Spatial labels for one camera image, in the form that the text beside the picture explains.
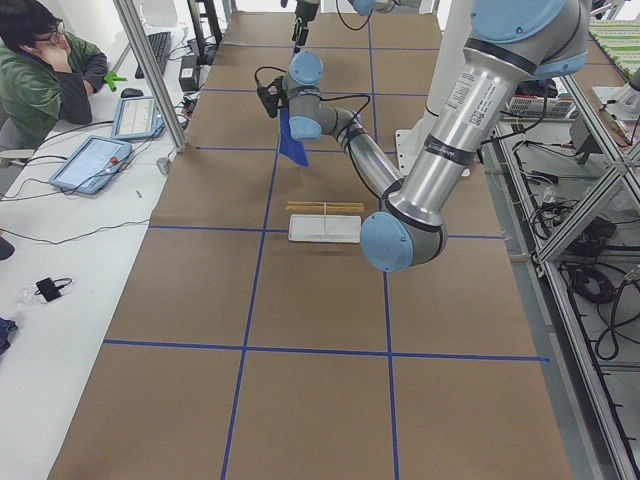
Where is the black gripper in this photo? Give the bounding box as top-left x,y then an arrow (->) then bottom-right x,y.
292,0 -> 320,54

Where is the blue grey towel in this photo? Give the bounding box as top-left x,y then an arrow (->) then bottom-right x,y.
278,107 -> 309,167

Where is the wooden towel rack white base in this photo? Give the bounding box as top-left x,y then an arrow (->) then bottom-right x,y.
286,201 -> 365,244

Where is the black power adapter box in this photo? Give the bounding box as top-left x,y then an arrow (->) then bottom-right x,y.
178,55 -> 201,92

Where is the black keyboard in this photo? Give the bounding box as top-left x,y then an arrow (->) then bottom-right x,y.
147,31 -> 172,75

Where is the black computer mouse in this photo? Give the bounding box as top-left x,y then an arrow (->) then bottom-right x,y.
120,88 -> 144,98

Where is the far blue teach pendant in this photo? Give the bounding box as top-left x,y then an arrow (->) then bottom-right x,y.
111,96 -> 164,141

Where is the blue teach pendant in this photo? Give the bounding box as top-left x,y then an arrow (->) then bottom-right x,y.
111,96 -> 164,141
48,135 -> 133,195

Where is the green plastic clamp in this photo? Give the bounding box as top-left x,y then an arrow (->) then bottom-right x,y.
103,71 -> 127,92

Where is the near blue teach pendant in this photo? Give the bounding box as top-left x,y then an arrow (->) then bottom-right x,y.
48,135 -> 133,195

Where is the person in green jacket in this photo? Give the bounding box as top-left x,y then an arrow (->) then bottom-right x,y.
1,1 -> 108,150

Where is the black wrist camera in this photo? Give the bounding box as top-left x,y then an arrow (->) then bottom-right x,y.
256,76 -> 287,119

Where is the white camera pillar with base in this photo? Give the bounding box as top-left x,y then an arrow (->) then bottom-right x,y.
395,0 -> 473,175

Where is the aluminium frame post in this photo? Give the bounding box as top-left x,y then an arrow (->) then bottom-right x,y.
113,0 -> 187,153

